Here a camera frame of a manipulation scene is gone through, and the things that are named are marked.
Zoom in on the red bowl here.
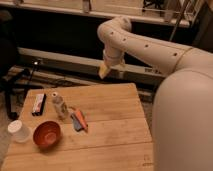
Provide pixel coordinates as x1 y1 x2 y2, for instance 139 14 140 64
33 121 62 149

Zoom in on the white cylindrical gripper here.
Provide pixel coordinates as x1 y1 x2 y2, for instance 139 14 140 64
99 51 126 79

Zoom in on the white window sill shelf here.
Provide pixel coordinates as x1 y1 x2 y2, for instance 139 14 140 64
0 0 194 28

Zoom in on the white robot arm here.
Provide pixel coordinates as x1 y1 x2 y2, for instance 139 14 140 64
97 17 213 171

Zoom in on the grey baseboard heater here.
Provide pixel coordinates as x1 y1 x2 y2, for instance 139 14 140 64
18 47 165 85

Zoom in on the black office chair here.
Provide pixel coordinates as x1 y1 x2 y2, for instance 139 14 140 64
0 10 40 120

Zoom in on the white plastic cup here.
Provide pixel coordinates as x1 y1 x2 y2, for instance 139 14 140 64
7 120 31 143

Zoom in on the metal pole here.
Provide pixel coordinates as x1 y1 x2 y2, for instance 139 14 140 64
169 0 190 42

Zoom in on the black and white box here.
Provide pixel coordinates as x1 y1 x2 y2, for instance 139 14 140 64
32 93 46 116

